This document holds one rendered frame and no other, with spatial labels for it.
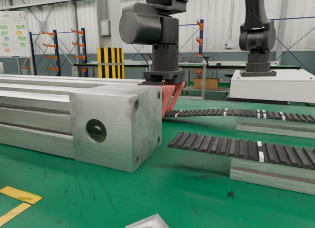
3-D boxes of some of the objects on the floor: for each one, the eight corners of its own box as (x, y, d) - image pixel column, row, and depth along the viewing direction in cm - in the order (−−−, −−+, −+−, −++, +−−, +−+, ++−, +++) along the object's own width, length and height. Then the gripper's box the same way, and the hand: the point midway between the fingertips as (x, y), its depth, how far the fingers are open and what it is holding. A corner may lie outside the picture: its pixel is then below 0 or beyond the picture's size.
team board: (-31, 99, 504) (-49, 9, 460) (-13, 95, 553) (-28, 14, 508) (31, 99, 498) (19, 9, 453) (43, 96, 546) (33, 13, 502)
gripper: (172, 42, 40) (171, 122, 43) (186, 45, 49) (184, 111, 53) (139, 43, 42) (141, 118, 46) (159, 46, 52) (159, 109, 55)
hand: (164, 111), depth 49 cm, fingers open, 6 cm apart
